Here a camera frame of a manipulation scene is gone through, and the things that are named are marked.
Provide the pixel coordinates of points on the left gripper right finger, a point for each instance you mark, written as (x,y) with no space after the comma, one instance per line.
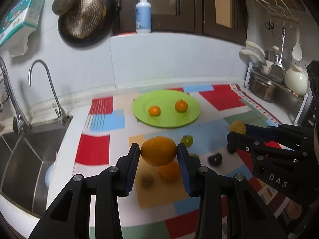
(247,215)

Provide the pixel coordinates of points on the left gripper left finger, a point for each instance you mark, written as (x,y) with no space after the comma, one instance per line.
(68,215)

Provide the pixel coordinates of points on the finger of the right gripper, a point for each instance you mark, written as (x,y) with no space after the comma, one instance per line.
(287,135)
(262,152)

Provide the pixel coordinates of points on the dark purple plum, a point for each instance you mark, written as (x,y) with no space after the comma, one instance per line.
(215,160)

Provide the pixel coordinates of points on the yellow green fruit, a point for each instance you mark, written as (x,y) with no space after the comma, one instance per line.
(195,157)

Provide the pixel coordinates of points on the round orange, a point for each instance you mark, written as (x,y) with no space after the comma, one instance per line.
(169,173)

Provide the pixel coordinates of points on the brownish green round fruit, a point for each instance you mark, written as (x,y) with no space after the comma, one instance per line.
(146,180)

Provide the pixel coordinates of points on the oval orange mandarin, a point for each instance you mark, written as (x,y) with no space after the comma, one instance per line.
(159,151)

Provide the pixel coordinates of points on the large orange with stem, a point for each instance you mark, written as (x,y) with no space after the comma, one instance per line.
(181,106)

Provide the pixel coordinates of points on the small orange mandarin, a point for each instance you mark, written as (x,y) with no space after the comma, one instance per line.
(154,111)

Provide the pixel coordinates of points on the small tan fruit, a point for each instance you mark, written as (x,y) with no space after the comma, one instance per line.
(238,127)

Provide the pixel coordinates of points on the black box appliance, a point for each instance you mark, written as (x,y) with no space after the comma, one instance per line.
(311,116)

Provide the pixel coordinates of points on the metal dish rack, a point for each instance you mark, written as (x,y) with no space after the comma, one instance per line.
(295,106)

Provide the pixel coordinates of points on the steel pot on rack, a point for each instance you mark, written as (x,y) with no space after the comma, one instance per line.
(263,88)

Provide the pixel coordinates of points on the metal spatula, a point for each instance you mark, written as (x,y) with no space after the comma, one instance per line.
(276,71)

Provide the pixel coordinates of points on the colourful patchwork table mat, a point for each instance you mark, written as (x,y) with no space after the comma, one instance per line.
(159,206)

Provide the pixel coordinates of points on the stainless steel sink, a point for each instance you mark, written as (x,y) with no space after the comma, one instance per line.
(25,160)

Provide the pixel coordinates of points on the white rice paddle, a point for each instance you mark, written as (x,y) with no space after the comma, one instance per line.
(297,51)

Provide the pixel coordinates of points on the green plastic plate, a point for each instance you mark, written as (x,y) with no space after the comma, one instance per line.
(165,100)

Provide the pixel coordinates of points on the black scissors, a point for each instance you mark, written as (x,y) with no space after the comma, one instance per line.
(270,26)

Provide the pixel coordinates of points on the dark wooden cabinet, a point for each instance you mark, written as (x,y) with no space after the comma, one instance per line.
(222,19)

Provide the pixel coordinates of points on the blue white pump bottle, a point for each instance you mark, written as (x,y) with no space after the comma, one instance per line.
(143,16)

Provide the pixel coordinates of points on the metal perforated colander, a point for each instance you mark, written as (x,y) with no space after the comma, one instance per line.
(84,18)

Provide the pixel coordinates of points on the teal tissue pack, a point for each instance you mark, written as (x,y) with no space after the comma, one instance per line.
(18,23)

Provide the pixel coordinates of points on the black frying pan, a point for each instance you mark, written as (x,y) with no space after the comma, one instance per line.
(102,31)

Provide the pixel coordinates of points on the small brass pot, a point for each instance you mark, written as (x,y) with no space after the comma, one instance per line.
(60,7)

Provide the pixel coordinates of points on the cream pan handle lower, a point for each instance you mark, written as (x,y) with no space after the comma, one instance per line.
(250,53)

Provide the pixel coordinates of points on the cream pan handle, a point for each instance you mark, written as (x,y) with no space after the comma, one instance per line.
(250,53)
(255,46)

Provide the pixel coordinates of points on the cream pan handle upper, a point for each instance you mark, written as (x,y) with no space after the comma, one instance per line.
(255,46)

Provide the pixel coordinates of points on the white wire wall rack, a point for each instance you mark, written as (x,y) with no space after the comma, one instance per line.
(279,10)

